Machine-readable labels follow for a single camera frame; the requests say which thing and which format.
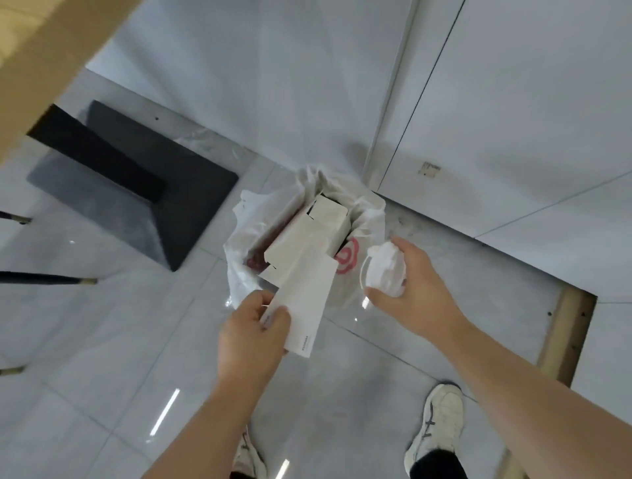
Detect person's right hand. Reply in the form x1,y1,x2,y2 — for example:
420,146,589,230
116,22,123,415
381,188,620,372
365,236,471,342

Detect person's left hand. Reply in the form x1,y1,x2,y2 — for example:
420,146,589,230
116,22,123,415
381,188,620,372
219,289,292,391

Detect long white cardboard box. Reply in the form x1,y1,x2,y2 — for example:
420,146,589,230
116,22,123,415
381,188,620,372
259,194,354,359

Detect person's right forearm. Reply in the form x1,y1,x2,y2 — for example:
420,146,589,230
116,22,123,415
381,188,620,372
444,318,632,479

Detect person's left forearm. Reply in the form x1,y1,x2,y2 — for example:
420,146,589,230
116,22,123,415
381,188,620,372
142,367,279,479

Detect white plastic bag red print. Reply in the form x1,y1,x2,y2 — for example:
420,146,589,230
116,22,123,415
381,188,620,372
224,165,388,313

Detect dark red packaging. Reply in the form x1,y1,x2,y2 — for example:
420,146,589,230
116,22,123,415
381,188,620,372
245,207,303,273

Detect person's white right shoe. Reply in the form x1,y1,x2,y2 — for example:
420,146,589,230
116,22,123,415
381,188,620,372
404,383,465,477

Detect person's white shoe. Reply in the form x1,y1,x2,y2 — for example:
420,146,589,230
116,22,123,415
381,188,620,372
404,383,465,477
232,426,268,479

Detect person's white left shoe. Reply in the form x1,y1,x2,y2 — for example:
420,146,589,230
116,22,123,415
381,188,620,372
232,426,268,479

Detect dark grey table base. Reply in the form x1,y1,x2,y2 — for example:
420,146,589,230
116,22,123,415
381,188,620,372
27,100,241,272

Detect person's black trouser leg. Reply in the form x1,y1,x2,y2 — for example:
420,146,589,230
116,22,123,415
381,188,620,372
409,447,468,479

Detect clear plastic film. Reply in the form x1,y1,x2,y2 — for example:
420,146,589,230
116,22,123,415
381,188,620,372
174,125,258,164

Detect white cabinet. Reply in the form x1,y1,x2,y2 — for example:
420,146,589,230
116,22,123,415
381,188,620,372
362,0,632,303

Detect light wooden table top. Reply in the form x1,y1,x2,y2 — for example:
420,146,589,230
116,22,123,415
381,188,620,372
0,0,141,169

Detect light wooden frame strip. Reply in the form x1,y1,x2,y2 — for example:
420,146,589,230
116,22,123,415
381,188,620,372
535,286,598,391

